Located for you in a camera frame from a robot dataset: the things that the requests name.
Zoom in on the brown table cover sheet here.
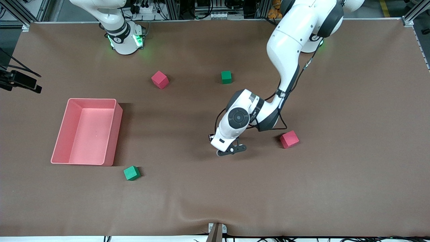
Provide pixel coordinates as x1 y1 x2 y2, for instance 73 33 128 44
0 18 430 237

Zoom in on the pink foam cube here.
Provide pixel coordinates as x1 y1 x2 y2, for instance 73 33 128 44
151 71 169 90
279 130 300 149

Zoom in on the pink plastic bin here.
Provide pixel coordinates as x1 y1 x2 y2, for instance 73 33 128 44
50 98 123 167

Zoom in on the white terminal block row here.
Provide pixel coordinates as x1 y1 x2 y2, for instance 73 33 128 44
196 12 229 19

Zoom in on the orange packets pile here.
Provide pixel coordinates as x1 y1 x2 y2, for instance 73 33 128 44
268 0 283 19

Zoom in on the white power strip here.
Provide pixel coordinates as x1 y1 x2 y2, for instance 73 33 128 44
132 3 158 14

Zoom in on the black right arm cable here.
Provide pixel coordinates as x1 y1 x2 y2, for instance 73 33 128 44
0 47 42 78

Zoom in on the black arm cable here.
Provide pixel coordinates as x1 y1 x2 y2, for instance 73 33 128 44
0 47 42 78
214 47 318 135

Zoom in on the aluminium frame profile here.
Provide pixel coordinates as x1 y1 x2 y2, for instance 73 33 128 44
0 0 51 29
401 0 430 27

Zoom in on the metal table clamp bracket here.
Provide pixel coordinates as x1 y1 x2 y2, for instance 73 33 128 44
206 223 228 242

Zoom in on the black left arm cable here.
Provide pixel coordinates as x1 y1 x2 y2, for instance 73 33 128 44
214 47 318 135

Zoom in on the aluminium frame post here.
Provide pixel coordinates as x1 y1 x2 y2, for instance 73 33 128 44
164 0 180 20
255 0 269 19

